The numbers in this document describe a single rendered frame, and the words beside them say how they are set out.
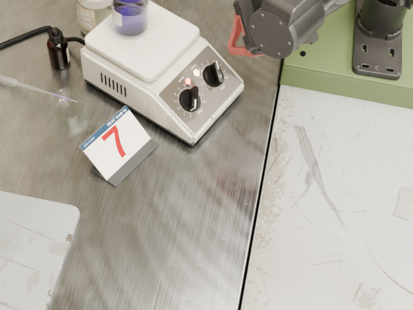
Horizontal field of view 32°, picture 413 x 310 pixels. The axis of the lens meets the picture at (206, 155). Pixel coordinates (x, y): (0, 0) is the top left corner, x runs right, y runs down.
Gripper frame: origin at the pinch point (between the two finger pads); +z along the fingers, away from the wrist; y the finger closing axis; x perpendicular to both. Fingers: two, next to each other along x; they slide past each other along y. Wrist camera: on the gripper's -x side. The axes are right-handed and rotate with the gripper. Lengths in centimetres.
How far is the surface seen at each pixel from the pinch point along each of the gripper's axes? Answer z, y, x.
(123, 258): 9.2, 19.3, 22.6
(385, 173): -1.1, -16.9, 20.6
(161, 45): 8.4, 6.6, -4.0
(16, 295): 11.7, 32.4, 23.6
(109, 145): 12.8, 15.9, 7.6
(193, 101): 6.5, 5.2, 4.9
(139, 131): 12.9, 11.1, 6.5
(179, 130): 9.3, 6.8, 7.8
